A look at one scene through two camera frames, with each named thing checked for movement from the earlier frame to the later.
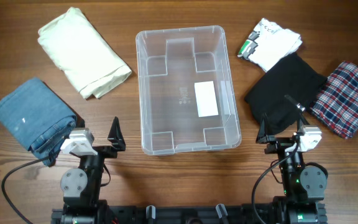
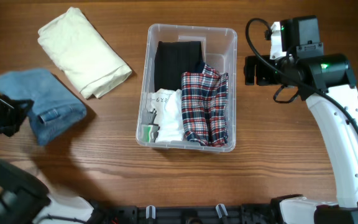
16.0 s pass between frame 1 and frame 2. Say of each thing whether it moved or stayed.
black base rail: stayed
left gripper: moved
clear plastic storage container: stayed
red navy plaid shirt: moved
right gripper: moved
